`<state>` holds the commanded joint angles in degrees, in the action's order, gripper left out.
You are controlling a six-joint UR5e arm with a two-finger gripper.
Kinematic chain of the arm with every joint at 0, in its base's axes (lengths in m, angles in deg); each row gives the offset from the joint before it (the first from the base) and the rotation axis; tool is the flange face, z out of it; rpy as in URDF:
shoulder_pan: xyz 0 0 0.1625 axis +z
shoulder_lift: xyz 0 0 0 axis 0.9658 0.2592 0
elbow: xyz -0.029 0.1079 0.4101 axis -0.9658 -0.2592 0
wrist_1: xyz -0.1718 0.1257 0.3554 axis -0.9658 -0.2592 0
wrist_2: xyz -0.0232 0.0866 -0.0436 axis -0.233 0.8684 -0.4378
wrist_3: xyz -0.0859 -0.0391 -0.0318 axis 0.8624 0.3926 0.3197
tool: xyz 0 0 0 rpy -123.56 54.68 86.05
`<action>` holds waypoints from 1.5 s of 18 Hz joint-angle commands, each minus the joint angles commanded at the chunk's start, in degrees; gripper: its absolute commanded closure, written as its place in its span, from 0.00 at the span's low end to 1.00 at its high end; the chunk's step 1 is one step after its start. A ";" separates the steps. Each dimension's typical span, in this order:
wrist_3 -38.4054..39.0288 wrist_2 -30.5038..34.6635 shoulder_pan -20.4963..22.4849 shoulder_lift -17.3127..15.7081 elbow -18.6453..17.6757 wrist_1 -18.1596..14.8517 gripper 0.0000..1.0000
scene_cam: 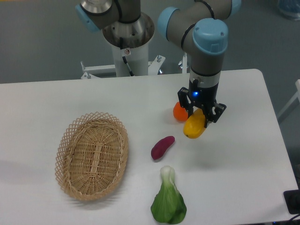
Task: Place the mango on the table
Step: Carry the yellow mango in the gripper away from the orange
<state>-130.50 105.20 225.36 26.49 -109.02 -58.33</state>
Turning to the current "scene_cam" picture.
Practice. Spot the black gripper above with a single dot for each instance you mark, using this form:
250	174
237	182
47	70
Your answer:
202	90

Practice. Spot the yellow mango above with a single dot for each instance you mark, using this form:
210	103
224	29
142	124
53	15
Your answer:
195	125

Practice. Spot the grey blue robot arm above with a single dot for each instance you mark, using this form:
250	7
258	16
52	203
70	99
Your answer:
199	31

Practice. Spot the orange fruit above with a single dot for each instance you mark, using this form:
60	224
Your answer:
180	113

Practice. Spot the purple sweet potato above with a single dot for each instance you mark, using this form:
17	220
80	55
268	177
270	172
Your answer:
161	147

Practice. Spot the green bok choy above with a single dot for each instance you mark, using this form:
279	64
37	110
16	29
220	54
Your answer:
168	205

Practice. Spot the oval wicker basket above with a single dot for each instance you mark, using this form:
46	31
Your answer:
92	156

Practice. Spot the black device at table edge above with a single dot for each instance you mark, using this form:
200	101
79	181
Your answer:
292	200

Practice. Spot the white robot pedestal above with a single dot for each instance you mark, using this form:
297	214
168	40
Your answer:
130	50

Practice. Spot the white frame at right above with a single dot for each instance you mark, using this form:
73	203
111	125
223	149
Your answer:
291	104

